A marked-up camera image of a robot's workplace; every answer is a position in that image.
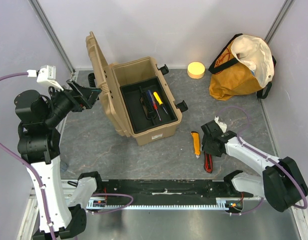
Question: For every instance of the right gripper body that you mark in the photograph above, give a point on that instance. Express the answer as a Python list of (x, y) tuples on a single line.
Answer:
[(211, 144)]

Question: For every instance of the yellow and cream tote bag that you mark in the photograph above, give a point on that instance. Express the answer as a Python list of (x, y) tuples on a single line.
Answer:
[(244, 66)]

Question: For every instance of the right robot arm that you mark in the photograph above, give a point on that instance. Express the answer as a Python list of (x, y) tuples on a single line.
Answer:
[(279, 180)]

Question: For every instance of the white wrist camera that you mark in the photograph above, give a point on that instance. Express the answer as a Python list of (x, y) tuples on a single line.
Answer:
[(46, 77), (222, 125)]

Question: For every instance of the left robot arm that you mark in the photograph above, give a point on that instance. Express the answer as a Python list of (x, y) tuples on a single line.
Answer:
[(39, 147)]

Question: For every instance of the slotted cable duct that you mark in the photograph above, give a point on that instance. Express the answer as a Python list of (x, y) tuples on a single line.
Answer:
[(95, 204)]

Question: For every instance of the blue and red screwdriver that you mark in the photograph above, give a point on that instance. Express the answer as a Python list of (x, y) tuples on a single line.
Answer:
[(153, 102)]

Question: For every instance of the tan plastic tool box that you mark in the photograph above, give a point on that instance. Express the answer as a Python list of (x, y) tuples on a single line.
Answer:
[(110, 77)]

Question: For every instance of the yellow utility knife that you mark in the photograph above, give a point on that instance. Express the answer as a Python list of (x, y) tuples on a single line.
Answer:
[(196, 144)]

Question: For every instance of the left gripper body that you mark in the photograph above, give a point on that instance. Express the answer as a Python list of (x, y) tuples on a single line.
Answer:
[(62, 102)]

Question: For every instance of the red and black utility knife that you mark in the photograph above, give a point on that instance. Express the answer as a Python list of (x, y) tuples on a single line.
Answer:
[(208, 163)]

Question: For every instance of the black tool box tray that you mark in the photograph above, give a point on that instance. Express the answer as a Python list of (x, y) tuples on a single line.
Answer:
[(140, 110)]

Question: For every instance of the yellow and black screwdriver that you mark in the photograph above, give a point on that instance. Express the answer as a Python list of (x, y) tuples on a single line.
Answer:
[(157, 97)]

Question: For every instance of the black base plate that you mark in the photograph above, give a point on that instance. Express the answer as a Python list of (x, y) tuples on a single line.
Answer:
[(171, 191)]

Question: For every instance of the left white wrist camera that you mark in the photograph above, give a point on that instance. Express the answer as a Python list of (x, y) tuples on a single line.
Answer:
[(46, 77)]

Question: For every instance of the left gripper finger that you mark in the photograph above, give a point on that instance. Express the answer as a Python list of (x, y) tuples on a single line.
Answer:
[(73, 86), (88, 95)]

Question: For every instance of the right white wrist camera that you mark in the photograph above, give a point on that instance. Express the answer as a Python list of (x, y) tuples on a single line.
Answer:
[(222, 125)]

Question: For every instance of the yellow round sponge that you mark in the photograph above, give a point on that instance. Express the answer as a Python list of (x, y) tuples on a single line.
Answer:
[(196, 70)]

